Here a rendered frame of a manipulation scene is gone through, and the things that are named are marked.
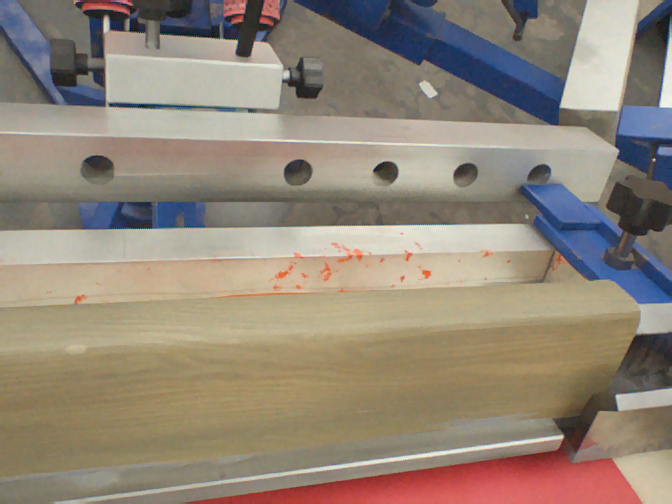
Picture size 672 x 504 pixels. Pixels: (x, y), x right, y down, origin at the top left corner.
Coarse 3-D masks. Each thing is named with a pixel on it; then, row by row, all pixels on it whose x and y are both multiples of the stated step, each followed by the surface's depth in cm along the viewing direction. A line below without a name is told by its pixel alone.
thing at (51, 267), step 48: (0, 240) 39; (48, 240) 40; (96, 240) 41; (144, 240) 42; (192, 240) 42; (240, 240) 43; (288, 240) 44; (336, 240) 45; (384, 240) 46; (432, 240) 47; (480, 240) 48; (528, 240) 49; (0, 288) 38; (48, 288) 39; (96, 288) 40; (144, 288) 41; (192, 288) 42; (240, 288) 43; (288, 288) 44; (336, 288) 45; (384, 288) 46
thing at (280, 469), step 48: (432, 432) 31; (480, 432) 31; (528, 432) 32; (48, 480) 26; (96, 480) 26; (144, 480) 26; (192, 480) 27; (240, 480) 27; (288, 480) 28; (336, 480) 29
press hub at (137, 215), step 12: (84, 204) 162; (96, 204) 163; (132, 204) 154; (144, 204) 154; (204, 204) 171; (84, 216) 161; (120, 216) 156; (132, 216) 154; (144, 216) 155; (204, 216) 170; (84, 228) 160; (132, 228) 159; (144, 228) 157
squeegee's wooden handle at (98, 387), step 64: (0, 320) 23; (64, 320) 24; (128, 320) 24; (192, 320) 25; (256, 320) 26; (320, 320) 26; (384, 320) 27; (448, 320) 28; (512, 320) 29; (576, 320) 30; (640, 320) 31; (0, 384) 23; (64, 384) 23; (128, 384) 24; (192, 384) 25; (256, 384) 26; (320, 384) 27; (384, 384) 28; (448, 384) 29; (512, 384) 31; (576, 384) 32; (0, 448) 24; (64, 448) 25; (128, 448) 26; (192, 448) 27; (256, 448) 28
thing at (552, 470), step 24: (528, 456) 36; (552, 456) 36; (360, 480) 33; (384, 480) 33; (408, 480) 33; (432, 480) 34; (456, 480) 34; (480, 480) 34; (504, 480) 34; (528, 480) 34; (552, 480) 35; (576, 480) 35; (600, 480) 35; (624, 480) 35
